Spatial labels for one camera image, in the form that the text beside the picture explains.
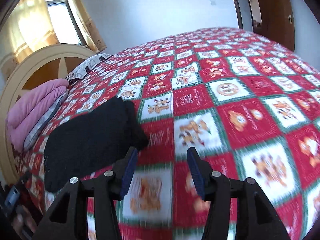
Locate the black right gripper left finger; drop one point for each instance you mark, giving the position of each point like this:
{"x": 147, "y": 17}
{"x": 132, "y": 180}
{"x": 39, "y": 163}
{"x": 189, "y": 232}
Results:
{"x": 67, "y": 216}

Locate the black pants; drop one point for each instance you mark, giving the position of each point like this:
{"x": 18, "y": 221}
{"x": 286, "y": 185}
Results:
{"x": 91, "y": 141}

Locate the person's left hand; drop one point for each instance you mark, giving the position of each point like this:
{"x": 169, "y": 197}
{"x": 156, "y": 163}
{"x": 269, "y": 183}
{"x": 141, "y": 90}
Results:
{"x": 25, "y": 221}

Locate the pink folded quilt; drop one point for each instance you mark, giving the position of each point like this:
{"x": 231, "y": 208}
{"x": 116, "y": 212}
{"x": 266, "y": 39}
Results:
{"x": 27, "y": 111}

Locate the red patchwork bear bedspread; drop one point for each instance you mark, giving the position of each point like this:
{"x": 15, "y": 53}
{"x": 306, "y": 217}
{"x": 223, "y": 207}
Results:
{"x": 248, "y": 105}

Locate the white patterned pillow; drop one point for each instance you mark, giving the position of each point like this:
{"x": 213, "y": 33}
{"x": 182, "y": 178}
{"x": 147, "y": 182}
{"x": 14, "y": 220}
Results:
{"x": 79, "y": 72}

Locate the cream wooden headboard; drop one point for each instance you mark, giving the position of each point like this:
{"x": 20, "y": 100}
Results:
{"x": 51, "y": 62}

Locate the yellow patterned curtain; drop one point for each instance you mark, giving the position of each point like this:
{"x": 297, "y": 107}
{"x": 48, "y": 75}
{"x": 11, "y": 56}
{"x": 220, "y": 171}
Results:
{"x": 87, "y": 27}

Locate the brown wooden door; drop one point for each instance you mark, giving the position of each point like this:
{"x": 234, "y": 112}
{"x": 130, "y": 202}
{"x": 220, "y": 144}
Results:
{"x": 275, "y": 24}

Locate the silver door handle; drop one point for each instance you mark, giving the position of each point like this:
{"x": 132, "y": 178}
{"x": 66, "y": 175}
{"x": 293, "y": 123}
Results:
{"x": 290, "y": 19}

